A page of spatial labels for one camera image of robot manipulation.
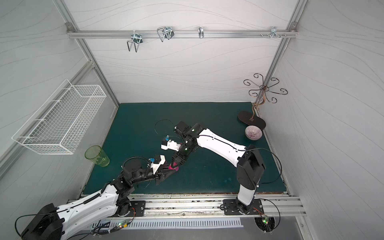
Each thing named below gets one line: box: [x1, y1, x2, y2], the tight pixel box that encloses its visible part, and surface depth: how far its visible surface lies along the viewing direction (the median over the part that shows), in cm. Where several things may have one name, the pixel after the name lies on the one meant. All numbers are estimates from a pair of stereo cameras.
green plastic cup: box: [84, 145, 111, 168], surface depth 86 cm
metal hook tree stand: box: [243, 73, 288, 122], surface depth 89 cm
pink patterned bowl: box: [245, 125, 263, 141], surface depth 103 cm
